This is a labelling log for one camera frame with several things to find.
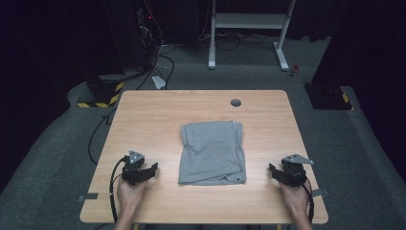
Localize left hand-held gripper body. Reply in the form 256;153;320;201
121;149;146;187

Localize black equipment tower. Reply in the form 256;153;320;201
101;0;161;74

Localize white metal stand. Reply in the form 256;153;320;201
208;0;297;72

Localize person's right hand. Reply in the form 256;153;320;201
279;181;311;216

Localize tangle of black cables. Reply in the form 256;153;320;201
199;29;280;52

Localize black base with yellow mark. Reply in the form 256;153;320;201
304;82;354;111

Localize grey shorts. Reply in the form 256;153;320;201
177;120;247;187

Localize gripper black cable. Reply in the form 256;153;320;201
108;154;129;224
300;175;316;225

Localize looped black cable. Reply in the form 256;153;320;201
157;53;176;90

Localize person's left hand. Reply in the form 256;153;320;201
116;176;153;213

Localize grey scrap on floor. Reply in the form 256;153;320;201
151;75;167;90

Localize black yellow striped base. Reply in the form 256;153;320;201
76;74;124;109

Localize thin black floor cable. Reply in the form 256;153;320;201
87;106;118;166

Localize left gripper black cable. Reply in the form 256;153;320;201
108;154;129;224

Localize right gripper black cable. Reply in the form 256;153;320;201
300;175;316;225

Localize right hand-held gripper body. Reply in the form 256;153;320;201
280;153;315;189

